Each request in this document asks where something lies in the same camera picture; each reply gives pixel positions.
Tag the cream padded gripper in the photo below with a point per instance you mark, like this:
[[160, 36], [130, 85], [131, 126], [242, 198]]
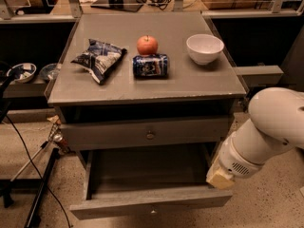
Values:
[[234, 161]]

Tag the grey drawer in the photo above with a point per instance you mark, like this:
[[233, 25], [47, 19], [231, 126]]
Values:
[[120, 134], [147, 180]]

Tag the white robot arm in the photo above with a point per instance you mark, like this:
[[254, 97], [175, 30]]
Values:
[[275, 126]]

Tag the grey top drawer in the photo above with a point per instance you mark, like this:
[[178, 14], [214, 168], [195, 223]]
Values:
[[120, 134]]

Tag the grey wooden drawer cabinet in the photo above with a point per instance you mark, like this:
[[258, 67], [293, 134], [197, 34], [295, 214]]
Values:
[[188, 90]]

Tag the blue soda can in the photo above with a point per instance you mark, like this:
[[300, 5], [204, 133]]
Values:
[[155, 65]]

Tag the white bowl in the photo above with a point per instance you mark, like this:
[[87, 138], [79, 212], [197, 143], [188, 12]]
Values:
[[204, 48]]

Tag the red apple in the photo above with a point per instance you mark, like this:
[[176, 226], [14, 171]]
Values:
[[147, 45]]

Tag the blue chip bag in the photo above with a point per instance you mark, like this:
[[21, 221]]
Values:
[[99, 59]]

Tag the black floor stand bar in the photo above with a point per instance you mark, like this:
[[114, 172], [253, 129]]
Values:
[[33, 219]]

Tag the small grey bowl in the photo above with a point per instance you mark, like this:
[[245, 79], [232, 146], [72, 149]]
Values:
[[49, 72]]

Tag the black monitor stand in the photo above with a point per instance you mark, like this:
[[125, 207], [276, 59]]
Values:
[[121, 5]]

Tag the bowl with blue contents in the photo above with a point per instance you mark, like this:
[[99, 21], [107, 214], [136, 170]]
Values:
[[22, 73]]

